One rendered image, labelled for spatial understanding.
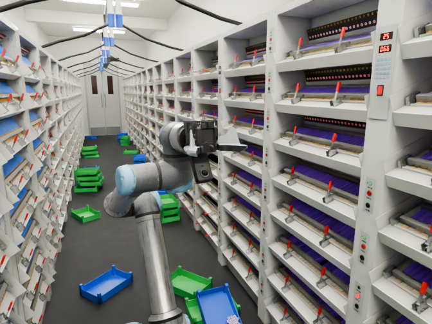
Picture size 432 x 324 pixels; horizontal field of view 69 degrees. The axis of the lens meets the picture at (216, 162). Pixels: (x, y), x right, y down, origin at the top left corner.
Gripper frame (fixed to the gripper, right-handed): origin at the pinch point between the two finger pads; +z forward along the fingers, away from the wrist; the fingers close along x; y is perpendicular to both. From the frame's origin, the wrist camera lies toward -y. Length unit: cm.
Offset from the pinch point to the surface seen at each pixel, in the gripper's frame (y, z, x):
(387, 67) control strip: 20, -2, 59
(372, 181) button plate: -16, -6, 59
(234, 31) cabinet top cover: 58, -116, 72
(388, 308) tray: -65, -4, 68
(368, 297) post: -58, -5, 58
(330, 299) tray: -70, -24, 60
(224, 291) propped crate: -103, -101, 49
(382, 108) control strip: 8, -3, 59
